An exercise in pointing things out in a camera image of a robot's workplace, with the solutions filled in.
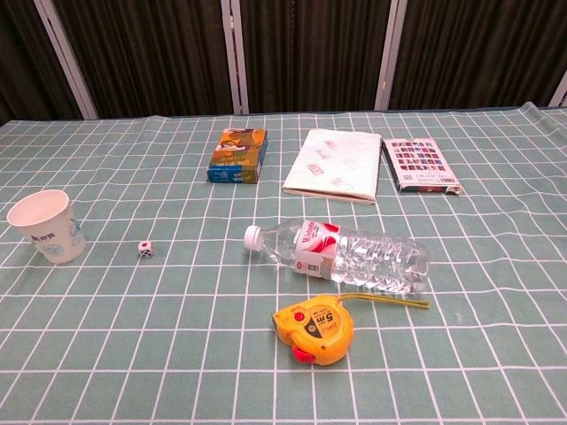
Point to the white paper cup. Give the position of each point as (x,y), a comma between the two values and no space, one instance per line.
(48,234)

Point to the small white red-dotted die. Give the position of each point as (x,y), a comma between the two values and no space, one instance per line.
(145,250)

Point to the white spiral notebook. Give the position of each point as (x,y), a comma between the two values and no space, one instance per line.
(332,164)

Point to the orange blue carton box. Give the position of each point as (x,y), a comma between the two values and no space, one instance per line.
(237,155)

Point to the clear plastic water bottle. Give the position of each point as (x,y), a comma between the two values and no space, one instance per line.
(363,257)

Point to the yellow tape measure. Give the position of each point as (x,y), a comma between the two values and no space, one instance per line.
(319,332)

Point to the card box with picture grid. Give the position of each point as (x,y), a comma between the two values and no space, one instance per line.
(421,164)

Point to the black pleated curtain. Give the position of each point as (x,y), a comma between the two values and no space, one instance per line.
(155,53)

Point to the green checked tablecloth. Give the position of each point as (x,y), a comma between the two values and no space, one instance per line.
(133,354)

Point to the white metal frame post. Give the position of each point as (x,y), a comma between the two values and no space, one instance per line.
(66,57)
(235,57)
(390,53)
(560,90)

